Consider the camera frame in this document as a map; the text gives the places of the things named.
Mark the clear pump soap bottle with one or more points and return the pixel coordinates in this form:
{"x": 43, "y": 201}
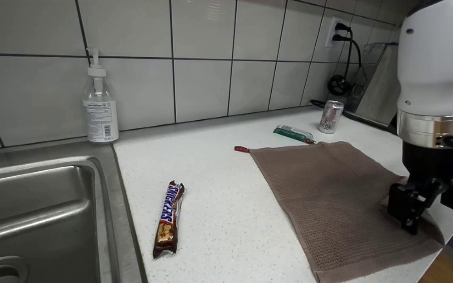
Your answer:
{"x": 101, "y": 118}

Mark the silver soda can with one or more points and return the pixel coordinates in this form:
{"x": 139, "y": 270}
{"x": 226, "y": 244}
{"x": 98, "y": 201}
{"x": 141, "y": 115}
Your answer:
{"x": 331, "y": 116}

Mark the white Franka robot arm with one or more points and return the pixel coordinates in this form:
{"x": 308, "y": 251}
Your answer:
{"x": 437, "y": 67}

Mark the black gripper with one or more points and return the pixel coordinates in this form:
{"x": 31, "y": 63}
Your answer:
{"x": 437, "y": 162}

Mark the brown waffle towel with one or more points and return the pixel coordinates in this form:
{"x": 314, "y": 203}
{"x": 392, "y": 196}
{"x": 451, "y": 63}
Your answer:
{"x": 337, "y": 204}

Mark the Snickers chocolate bar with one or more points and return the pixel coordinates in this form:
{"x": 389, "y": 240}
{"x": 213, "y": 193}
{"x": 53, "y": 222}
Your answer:
{"x": 168, "y": 220}

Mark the white wall outlet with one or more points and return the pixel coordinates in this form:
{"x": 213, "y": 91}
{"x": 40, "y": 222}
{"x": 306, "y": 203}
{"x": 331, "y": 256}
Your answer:
{"x": 341, "y": 31}

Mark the stainless steel sink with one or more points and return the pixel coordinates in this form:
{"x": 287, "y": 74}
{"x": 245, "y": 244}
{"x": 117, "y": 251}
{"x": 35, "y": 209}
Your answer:
{"x": 39, "y": 209}

